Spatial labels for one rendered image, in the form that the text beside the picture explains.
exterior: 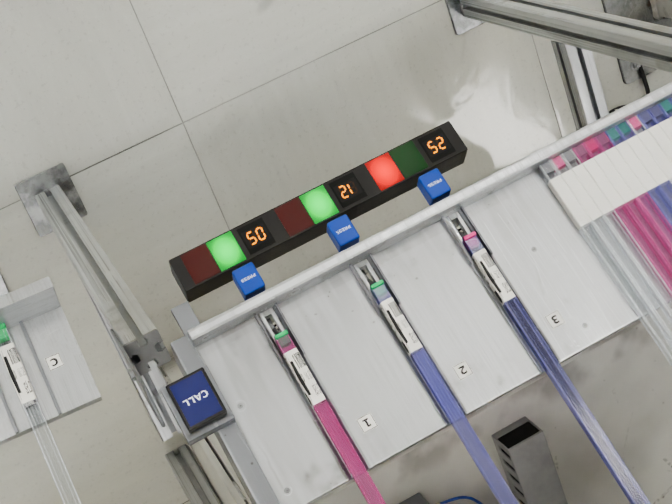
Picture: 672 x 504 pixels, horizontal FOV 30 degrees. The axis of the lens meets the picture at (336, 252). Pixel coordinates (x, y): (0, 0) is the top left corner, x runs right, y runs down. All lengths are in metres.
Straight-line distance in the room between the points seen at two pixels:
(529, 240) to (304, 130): 0.77
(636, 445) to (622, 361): 0.13
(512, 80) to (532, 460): 0.81
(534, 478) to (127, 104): 0.83
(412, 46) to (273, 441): 0.98
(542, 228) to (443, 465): 0.37
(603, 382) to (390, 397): 0.44
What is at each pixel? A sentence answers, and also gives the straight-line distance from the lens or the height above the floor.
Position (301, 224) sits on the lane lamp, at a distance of 1.31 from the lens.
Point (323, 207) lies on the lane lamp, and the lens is 1.32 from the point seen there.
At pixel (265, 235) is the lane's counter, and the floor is 0.66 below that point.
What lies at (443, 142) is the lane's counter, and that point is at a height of 0.66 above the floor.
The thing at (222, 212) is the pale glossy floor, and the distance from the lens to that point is 2.00.
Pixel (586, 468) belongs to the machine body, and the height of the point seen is 0.62.
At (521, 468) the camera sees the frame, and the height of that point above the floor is 0.66.
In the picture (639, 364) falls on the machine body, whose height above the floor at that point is 0.62.
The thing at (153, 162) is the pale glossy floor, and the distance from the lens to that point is 1.95.
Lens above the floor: 1.85
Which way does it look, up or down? 62 degrees down
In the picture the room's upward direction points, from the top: 129 degrees clockwise
